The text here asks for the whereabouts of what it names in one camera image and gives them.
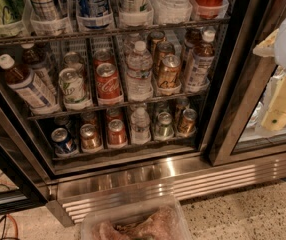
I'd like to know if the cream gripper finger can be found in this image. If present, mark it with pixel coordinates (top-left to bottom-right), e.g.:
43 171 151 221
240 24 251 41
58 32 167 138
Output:
253 29 279 57
261 75 286 131

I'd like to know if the orange can shelf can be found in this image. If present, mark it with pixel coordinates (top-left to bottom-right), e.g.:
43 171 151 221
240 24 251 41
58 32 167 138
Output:
147 30 166 54
177 108 197 134
154 41 175 75
157 54 181 89

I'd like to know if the open fridge glass door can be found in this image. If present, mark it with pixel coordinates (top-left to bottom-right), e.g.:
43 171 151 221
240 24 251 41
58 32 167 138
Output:
209 0 286 166

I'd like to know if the orange can bottom shelf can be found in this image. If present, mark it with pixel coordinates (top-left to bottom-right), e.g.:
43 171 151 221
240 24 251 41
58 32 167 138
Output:
177 108 197 134

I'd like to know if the water bottle top shelf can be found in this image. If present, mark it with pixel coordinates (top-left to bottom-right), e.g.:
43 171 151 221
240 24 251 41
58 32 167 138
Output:
153 0 192 24

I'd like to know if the water bottle shelf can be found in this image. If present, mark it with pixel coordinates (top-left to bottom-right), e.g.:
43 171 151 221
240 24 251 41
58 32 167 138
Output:
153 0 192 24
130 107 151 144
123 33 142 56
126 41 153 101

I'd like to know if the silver green can bottom shelf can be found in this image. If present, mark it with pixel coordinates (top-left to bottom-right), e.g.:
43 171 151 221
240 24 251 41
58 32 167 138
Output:
155 112 174 139

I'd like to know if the front water bottle middle shelf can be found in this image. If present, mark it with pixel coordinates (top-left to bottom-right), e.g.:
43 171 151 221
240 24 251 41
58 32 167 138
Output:
126 41 153 101

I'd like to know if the rear water bottle middle shelf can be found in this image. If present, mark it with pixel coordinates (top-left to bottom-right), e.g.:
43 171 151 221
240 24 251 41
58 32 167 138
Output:
123 33 142 56

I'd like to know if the water bottle bottom shelf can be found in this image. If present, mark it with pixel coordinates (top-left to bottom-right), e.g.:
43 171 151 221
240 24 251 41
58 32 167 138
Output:
130 107 151 144

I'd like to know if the front red cola can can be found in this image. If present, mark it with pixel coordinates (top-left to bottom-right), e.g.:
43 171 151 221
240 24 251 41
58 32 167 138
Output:
95 63 121 99

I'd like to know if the red cola can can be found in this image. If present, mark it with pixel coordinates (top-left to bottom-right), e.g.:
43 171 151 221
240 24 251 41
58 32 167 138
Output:
93 48 115 68
95 63 121 99

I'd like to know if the rear red cola can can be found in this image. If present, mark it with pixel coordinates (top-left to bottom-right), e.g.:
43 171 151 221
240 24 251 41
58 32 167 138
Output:
93 48 115 68

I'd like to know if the red can bottom shelf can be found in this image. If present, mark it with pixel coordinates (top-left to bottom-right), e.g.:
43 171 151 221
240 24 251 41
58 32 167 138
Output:
108 119 127 145

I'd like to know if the blue white can top shelf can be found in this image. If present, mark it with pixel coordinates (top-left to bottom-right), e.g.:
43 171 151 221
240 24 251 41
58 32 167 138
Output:
78 0 109 18

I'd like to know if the rear green white soda can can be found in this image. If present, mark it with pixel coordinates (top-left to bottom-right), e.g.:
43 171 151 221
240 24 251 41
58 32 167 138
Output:
63 52 85 75

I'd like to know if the green white soda can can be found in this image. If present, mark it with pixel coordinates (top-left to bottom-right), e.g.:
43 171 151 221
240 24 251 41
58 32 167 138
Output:
63 52 85 75
59 68 88 104

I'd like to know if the front green white soda can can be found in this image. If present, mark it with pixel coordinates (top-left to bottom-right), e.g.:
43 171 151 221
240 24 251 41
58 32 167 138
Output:
59 68 88 104

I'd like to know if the copper can bottom shelf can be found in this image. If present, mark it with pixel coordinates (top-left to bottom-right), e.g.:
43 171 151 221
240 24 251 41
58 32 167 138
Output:
80 124 101 149

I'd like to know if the blue can bottom shelf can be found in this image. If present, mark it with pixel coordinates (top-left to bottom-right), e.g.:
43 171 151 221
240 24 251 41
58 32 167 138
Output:
51 128 77 156

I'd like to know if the grey plaid can top shelf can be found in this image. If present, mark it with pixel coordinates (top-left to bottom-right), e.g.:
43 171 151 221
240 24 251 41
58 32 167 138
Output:
30 0 68 21

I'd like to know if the steel fridge base grille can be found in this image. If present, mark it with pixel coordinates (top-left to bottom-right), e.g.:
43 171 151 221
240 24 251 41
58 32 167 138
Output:
46 151 286 227

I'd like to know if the front right tea bottle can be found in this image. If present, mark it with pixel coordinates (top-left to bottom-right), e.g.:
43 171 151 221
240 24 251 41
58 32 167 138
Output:
184 28 216 92

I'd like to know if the tea bottle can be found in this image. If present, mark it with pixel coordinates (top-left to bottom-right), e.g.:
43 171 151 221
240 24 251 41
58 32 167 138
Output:
21 43 57 95
184 28 216 92
181 27 202 62
0 54 57 109

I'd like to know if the rear right tea bottle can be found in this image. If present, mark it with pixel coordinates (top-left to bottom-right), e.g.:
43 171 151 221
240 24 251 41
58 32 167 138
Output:
181 27 202 62

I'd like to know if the clear plastic food container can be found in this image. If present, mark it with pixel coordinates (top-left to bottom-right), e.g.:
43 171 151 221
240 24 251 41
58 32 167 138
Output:
80 194 193 240

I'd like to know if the rear left tea bottle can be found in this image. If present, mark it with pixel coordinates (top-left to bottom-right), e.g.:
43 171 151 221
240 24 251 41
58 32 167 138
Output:
21 43 57 95

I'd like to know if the front left tea bottle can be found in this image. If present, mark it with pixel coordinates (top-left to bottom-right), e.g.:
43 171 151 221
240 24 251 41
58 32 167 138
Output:
0 54 57 109

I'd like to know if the orange cable on floor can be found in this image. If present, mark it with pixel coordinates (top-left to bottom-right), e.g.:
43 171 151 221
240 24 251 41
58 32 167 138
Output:
0 213 20 240

